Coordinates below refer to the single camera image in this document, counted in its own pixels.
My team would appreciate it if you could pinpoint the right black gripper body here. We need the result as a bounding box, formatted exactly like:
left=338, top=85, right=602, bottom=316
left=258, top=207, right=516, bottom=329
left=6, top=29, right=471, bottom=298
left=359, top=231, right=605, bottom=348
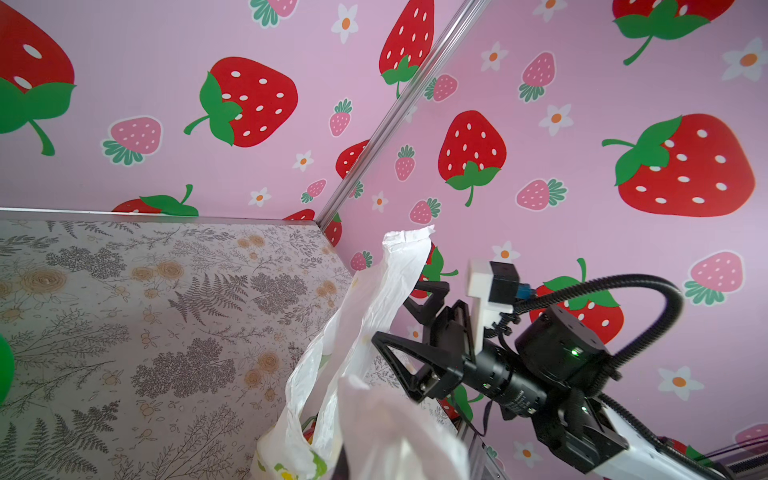
left=421, top=301, right=611, bottom=420

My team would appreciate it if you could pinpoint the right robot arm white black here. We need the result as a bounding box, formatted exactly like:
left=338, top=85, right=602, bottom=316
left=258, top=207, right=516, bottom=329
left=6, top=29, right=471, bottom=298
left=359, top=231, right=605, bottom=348
left=372, top=274, right=721, bottom=479

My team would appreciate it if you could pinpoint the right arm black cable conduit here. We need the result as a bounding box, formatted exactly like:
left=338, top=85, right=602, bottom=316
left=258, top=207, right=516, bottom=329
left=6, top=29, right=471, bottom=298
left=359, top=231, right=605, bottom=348
left=509, top=274, right=730, bottom=480

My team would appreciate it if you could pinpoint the white lemon print plastic bag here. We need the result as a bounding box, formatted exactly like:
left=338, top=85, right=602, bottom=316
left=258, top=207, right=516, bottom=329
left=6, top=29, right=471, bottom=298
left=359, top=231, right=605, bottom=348
left=251, top=226, right=470, bottom=479

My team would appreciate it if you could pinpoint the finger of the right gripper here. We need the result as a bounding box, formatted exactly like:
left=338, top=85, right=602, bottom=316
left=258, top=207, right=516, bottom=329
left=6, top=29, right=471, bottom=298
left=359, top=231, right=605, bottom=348
left=403, top=281, right=450, bottom=326
left=372, top=332, right=447, bottom=403

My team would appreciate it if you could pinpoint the green plastic basket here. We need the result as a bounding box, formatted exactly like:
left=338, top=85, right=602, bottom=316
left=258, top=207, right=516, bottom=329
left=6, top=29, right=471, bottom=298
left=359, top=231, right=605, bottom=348
left=0, top=336, right=15, bottom=404

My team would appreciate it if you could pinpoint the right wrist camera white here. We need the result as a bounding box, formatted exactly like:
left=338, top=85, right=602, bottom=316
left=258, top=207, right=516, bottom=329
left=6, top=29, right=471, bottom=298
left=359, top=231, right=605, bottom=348
left=467, top=259, right=534, bottom=354

